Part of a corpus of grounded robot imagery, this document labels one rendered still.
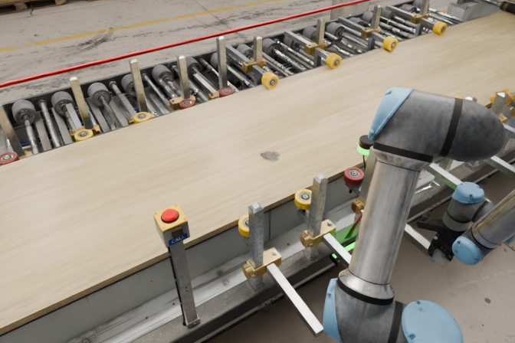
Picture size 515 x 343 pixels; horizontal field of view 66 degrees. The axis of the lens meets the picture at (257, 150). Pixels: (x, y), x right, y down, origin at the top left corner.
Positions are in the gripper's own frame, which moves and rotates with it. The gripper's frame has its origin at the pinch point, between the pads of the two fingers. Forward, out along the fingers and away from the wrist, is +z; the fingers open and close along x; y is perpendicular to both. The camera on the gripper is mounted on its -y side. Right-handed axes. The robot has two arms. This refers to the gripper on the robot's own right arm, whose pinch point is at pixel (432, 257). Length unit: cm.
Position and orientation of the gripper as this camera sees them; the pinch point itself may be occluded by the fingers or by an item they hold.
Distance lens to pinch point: 157.3
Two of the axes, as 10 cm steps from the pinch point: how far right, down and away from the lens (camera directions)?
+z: 0.0, 7.8, 6.2
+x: 8.5, -3.3, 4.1
